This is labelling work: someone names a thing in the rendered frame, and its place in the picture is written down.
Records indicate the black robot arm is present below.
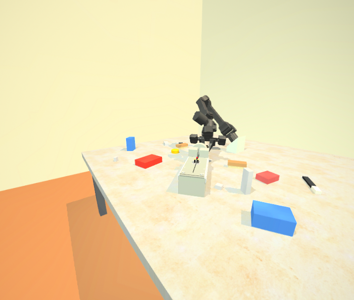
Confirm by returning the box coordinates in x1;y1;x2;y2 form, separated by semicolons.
193;95;238;143

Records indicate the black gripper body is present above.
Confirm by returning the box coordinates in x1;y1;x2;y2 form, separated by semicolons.
190;134;226;146

